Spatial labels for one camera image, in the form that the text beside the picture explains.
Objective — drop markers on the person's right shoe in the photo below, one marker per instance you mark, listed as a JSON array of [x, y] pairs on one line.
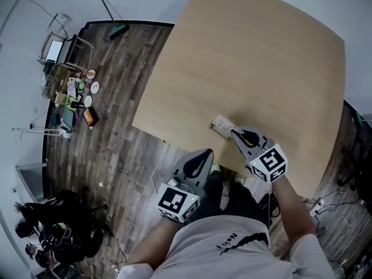
[[240, 180]]

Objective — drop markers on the light wooden table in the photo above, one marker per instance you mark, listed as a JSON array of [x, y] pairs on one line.
[[247, 62]]

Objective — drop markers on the person's left shoe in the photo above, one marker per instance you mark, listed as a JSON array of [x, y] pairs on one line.
[[215, 168]]

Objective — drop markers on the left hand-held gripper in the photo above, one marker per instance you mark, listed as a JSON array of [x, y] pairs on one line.
[[177, 202]]

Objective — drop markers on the black swivel chair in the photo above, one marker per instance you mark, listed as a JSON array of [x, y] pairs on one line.
[[87, 240]]

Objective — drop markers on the person's left forearm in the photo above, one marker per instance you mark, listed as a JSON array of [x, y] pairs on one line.
[[154, 243]]

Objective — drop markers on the open laptop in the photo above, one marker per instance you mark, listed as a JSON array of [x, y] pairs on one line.
[[54, 51]]

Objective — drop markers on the black office chair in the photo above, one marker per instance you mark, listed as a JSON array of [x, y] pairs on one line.
[[366, 170]]

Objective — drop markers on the green dustpan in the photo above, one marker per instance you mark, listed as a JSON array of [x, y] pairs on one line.
[[360, 118]]

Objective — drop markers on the green broom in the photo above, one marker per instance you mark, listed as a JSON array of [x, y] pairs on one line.
[[119, 31]]

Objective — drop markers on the person's grey shirt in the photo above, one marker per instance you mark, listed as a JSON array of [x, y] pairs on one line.
[[221, 257]]

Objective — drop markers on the white stand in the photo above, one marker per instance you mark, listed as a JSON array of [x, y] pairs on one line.
[[64, 132]]

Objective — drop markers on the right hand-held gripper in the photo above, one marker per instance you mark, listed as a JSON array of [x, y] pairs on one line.
[[268, 163]]

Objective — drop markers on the grey cabinet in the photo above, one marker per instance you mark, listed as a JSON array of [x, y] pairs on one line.
[[29, 182]]

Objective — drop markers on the person's black trousers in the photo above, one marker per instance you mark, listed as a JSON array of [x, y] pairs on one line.
[[215, 190]]

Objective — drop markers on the round plate red mark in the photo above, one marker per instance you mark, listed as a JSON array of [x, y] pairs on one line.
[[95, 87]]

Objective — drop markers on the person's shoe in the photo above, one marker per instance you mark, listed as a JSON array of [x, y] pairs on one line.
[[240, 180], [215, 168]]

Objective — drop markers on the green ball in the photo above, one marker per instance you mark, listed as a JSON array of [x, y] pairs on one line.
[[82, 85]]

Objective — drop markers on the plain white round plate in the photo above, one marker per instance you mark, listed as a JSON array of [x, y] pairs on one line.
[[88, 101]]

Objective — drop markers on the white power strip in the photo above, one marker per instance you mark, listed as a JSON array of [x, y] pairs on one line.
[[318, 205], [115, 269]]

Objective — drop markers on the black framed orange tray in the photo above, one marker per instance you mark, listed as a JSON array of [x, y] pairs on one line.
[[90, 117]]

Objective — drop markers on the white printed paper packet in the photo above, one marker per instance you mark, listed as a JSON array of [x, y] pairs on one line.
[[224, 125]]

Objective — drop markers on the person's right forearm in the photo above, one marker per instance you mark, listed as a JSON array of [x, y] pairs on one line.
[[293, 211]]

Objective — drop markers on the round plate orange stripe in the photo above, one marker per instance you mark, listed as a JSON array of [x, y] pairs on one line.
[[91, 74]]

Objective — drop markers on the small wooden box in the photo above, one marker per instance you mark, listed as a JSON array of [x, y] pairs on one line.
[[61, 97]]

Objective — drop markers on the white wall device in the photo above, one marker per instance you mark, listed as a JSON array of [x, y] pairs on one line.
[[62, 18]]

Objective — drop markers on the teal box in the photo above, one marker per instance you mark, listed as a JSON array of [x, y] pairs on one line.
[[67, 116]]

